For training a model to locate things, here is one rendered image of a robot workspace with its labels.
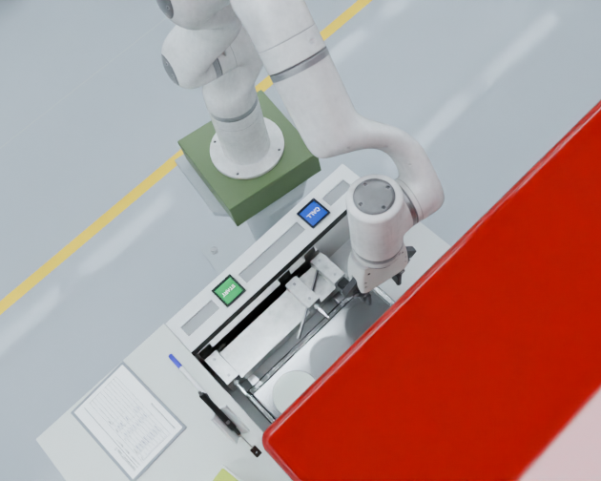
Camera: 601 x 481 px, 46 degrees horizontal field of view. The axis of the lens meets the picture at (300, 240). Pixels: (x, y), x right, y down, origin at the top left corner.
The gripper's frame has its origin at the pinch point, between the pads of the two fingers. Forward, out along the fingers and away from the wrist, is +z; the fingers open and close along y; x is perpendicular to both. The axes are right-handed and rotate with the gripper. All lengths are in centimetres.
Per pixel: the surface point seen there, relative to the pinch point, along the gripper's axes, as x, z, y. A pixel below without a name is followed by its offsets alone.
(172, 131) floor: -153, 115, 2
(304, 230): -28.3, 19.7, 1.2
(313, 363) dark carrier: -3.4, 26.4, 15.9
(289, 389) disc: -1.5, 26.6, 23.2
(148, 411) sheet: -12, 20, 50
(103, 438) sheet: -13, 21, 60
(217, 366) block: -14.5, 26.0, 33.5
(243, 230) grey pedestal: -92, 114, 2
